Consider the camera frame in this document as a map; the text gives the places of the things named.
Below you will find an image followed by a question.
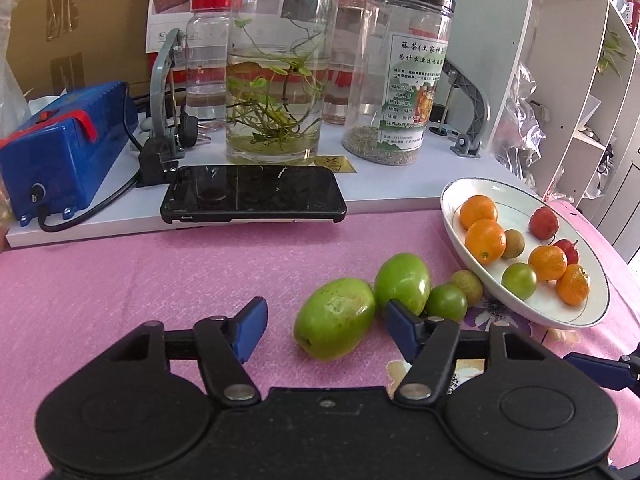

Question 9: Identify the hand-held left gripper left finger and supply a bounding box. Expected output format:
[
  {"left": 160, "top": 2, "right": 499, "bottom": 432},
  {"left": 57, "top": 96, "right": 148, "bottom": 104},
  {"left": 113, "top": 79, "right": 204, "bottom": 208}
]
[{"left": 107, "top": 296, "right": 269, "bottom": 407}]

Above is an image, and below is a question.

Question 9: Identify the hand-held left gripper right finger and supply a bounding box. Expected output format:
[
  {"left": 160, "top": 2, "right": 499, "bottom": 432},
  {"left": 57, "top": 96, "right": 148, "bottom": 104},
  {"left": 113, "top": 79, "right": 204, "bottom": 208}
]
[{"left": 384, "top": 299, "right": 548, "bottom": 407}]

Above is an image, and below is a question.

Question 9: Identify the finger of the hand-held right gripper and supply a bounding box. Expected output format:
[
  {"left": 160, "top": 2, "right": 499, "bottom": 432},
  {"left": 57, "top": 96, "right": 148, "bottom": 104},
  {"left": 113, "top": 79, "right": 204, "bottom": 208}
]
[{"left": 562, "top": 342, "right": 640, "bottom": 390}]

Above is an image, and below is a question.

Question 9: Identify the large green jujube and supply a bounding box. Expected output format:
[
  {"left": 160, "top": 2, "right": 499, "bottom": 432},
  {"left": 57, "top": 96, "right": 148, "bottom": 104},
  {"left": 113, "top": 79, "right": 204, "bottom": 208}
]
[{"left": 293, "top": 278, "right": 377, "bottom": 361}]

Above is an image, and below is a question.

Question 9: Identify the orange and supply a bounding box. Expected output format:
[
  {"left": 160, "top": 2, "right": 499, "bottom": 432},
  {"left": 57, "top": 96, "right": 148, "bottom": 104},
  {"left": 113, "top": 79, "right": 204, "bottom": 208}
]
[
  {"left": 556, "top": 264, "right": 591, "bottom": 307},
  {"left": 528, "top": 245, "right": 569, "bottom": 282},
  {"left": 459, "top": 195, "right": 499, "bottom": 231},
  {"left": 464, "top": 219, "right": 507, "bottom": 266}
]

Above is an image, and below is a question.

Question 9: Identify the green tomato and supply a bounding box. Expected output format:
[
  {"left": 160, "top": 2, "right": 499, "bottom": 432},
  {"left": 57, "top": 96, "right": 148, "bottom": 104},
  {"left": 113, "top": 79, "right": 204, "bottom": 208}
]
[
  {"left": 501, "top": 262, "right": 539, "bottom": 301},
  {"left": 425, "top": 284, "right": 469, "bottom": 323}
]

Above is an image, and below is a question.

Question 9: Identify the red apple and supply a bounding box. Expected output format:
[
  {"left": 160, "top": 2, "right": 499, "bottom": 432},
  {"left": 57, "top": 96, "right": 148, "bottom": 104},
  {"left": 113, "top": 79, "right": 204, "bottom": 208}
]
[{"left": 552, "top": 239, "right": 581, "bottom": 266}]

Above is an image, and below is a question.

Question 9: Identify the brown kiwi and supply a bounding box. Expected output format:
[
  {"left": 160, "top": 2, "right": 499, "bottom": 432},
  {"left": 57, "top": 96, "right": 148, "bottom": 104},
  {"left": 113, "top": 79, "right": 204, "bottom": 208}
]
[{"left": 501, "top": 229, "right": 526, "bottom": 260}]

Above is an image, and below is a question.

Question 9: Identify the red pomegranate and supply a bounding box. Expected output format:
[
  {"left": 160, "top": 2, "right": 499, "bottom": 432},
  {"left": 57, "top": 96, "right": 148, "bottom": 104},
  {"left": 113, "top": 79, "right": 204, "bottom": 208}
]
[{"left": 529, "top": 206, "right": 559, "bottom": 241}]

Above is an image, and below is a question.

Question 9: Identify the white plate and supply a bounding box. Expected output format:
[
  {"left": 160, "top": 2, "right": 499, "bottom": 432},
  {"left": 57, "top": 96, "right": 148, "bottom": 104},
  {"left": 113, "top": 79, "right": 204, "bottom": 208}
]
[{"left": 440, "top": 178, "right": 612, "bottom": 330}]

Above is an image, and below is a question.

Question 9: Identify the small yellow-green jujube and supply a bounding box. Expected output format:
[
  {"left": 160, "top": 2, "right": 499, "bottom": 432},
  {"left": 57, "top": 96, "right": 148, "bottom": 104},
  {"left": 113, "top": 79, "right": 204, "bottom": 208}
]
[{"left": 448, "top": 269, "right": 484, "bottom": 307}]

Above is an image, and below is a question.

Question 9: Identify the pink floral tablecloth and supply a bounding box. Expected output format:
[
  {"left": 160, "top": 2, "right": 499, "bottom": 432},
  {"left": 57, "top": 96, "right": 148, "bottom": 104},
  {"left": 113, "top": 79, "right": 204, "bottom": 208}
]
[{"left": 0, "top": 200, "right": 640, "bottom": 480}]

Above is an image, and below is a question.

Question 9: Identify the black smartphone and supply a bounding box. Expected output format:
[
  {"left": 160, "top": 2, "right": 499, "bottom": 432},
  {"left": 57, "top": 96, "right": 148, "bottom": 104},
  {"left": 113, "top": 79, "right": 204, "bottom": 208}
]
[{"left": 160, "top": 164, "right": 348, "bottom": 224}]

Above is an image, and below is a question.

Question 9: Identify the white board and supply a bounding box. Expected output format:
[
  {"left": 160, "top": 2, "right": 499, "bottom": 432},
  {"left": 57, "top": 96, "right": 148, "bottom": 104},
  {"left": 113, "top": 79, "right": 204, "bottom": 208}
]
[{"left": 5, "top": 120, "right": 541, "bottom": 248}]

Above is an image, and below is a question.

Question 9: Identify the yellow card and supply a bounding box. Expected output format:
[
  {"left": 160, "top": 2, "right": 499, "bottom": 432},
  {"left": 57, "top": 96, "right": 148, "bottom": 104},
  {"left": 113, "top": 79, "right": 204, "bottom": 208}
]
[{"left": 315, "top": 155, "right": 358, "bottom": 173}]

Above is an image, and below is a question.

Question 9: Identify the black power adapter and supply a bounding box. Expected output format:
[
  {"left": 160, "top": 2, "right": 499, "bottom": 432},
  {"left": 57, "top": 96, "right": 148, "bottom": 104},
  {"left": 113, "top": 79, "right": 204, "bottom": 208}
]
[{"left": 137, "top": 137, "right": 179, "bottom": 188}]

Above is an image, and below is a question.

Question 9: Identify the black plug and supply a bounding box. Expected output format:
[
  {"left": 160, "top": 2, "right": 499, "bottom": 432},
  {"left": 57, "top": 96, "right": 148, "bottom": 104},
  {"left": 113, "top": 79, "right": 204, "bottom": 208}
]
[{"left": 177, "top": 112, "right": 213, "bottom": 151}]

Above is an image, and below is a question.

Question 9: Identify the labelled clear plastic jar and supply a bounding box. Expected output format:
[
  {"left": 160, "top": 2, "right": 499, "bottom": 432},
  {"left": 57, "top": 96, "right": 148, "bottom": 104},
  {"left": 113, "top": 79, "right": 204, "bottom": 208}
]
[{"left": 341, "top": 0, "right": 456, "bottom": 166}]

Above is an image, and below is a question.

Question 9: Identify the glass vase with water plant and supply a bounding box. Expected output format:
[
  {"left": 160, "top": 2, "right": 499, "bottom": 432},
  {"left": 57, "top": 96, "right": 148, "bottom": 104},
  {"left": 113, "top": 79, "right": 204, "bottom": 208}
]
[{"left": 225, "top": 0, "right": 346, "bottom": 166}]

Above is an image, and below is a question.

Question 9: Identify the crumpled clear plastic bag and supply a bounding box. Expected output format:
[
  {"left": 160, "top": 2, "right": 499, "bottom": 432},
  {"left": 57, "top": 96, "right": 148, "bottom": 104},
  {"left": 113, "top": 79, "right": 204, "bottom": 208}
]
[{"left": 492, "top": 62, "right": 563, "bottom": 201}]

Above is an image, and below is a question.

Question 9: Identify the blue plastic device box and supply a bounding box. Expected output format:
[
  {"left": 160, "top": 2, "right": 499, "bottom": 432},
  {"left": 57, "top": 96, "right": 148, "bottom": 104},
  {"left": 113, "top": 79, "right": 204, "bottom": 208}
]
[{"left": 0, "top": 80, "right": 139, "bottom": 226}]

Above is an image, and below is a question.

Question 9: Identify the red-capped clear bottle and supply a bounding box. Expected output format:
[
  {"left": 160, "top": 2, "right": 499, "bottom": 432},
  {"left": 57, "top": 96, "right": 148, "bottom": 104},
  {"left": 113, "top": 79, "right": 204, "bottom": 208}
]
[{"left": 185, "top": 0, "right": 233, "bottom": 121}]

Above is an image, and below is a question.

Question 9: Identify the green potted plant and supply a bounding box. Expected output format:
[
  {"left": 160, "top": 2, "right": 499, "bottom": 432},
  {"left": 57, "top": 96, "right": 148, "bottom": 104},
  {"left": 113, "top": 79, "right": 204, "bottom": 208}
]
[{"left": 597, "top": 30, "right": 628, "bottom": 81}]

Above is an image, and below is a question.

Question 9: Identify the white shelf unit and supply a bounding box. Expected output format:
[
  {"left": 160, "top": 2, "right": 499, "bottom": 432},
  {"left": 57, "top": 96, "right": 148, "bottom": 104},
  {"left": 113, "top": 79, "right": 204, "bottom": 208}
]
[{"left": 487, "top": 0, "right": 640, "bottom": 266}]

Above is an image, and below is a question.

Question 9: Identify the cardboard box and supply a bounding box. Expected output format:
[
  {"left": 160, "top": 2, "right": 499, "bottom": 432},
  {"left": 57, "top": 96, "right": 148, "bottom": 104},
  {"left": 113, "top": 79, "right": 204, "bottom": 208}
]
[{"left": 0, "top": 0, "right": 156, "bottom": 101}]

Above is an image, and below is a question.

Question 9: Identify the black cable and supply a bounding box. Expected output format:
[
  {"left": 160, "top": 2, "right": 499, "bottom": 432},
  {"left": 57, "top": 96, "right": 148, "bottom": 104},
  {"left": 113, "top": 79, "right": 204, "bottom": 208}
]
[{"left": 37, "top": 175, "right": 146, "bottom": 233}]

